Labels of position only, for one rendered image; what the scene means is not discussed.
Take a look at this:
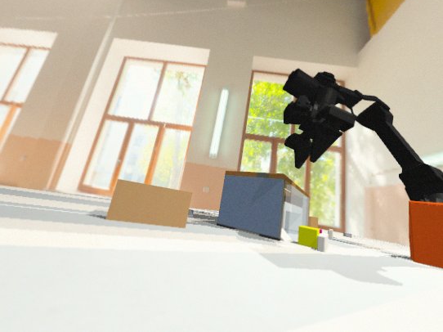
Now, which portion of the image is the yellow block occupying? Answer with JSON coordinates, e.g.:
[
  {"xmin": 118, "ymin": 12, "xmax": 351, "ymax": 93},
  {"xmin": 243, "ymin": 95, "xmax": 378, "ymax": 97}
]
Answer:
[{"xmin": 298, "ymin": 227, "xmax": 320, "ymax": 248}]

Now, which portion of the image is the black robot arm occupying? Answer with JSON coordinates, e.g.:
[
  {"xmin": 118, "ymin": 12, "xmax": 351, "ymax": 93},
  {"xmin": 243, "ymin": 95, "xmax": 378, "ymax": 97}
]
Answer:
[{"xmin": 283, "ymin": 69, "xmax": 443, "ymax": 204}]

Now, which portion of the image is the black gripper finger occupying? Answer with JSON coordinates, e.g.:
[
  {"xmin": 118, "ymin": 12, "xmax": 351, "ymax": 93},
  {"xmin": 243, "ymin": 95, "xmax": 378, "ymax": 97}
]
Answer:
[
  {"xmin": 289, "ymin": 139, "xmax": 311, "ymax": 169},
  {"xmin": 309, "ymin": 122, "xmax": 342, "ymax": 163}
]

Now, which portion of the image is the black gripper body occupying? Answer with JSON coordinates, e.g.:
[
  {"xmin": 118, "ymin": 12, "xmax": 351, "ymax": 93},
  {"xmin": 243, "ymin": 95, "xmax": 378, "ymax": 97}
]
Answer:
[{"xmin": 284, "ymin": 101, "xmax": 356, "ymax": 150}]

